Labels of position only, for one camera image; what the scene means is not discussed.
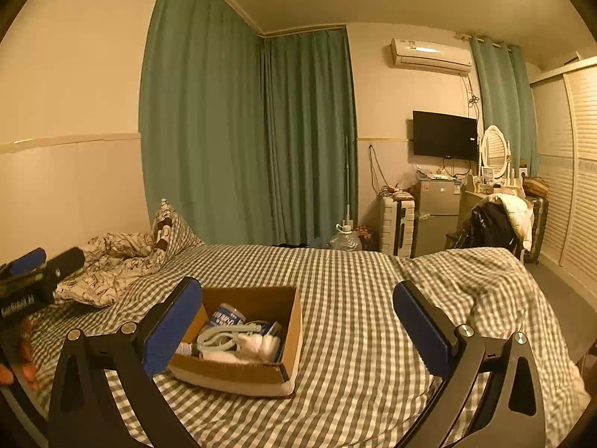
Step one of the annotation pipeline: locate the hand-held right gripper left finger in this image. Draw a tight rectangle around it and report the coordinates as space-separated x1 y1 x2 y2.
49 276 203 448

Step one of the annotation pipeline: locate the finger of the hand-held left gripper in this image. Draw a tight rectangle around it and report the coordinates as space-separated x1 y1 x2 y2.
8 248 48 277
44 248 86 283

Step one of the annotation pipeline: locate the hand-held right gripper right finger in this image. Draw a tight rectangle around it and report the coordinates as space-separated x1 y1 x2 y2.
393 281 546 448

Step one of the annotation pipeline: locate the grey-green plastic ring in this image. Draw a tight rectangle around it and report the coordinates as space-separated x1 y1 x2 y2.
196 320 258 354

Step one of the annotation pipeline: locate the round cotton swab container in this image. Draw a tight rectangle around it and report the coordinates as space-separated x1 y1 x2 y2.
207 303 246 330

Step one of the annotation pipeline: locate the cardboard box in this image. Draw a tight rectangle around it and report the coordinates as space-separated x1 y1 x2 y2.
168 286 303 398

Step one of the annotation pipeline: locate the white sock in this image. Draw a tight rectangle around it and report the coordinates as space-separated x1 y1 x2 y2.
205 333 281 363

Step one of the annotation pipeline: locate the person's left hand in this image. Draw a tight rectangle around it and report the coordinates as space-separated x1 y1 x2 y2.
0 320 42 390

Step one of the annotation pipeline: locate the floral print duvet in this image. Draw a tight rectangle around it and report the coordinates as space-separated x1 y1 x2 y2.
0 231 169 309

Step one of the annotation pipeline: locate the grey checked bed sheet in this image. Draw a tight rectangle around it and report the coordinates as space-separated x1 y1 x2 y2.
23 243 591 448

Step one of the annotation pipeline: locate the brown patterned pillow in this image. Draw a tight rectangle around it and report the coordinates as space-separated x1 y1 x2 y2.
153 198 204 256

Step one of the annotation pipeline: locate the white ribbed suitcase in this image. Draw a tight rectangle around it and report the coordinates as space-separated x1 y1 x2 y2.
379 196 416 256

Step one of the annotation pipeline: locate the grey mini fridge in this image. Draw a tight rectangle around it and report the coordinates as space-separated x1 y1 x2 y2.
413 180 462 258

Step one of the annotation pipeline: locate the clear water bottle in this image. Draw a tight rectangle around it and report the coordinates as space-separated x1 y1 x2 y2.
329 224 363 251

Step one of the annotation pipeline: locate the black garment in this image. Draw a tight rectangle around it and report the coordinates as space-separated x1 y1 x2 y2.
454 200 519 255

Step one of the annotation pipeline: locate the cream dressing table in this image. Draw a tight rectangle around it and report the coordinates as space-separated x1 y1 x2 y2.
459 186 526 225

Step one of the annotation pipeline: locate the white padded jacket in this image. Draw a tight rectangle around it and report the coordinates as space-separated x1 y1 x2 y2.
485 192 535 251

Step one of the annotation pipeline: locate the dark grey suitcase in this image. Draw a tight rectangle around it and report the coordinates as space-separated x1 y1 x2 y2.
522 196 550 263

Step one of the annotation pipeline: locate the thin mop pole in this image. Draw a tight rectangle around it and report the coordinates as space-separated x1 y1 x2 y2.
344 136 352 230

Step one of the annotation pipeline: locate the white oval mirror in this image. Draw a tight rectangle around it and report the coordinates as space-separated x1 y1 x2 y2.
480 124 512 181

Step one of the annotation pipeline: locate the white slatted wardrobe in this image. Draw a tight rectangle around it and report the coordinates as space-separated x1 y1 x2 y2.
529 56 597 300

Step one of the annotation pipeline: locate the light green narrow curtain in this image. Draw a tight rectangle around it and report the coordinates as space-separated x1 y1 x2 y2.
469 35 538 182

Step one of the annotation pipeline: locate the white air conditioner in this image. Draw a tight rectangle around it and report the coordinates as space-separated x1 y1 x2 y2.
389 37 473 75

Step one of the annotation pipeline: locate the wall cable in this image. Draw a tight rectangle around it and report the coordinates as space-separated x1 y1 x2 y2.
368 144 391 193

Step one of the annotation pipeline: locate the black wall television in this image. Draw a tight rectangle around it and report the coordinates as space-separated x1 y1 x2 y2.
412 110 479 160

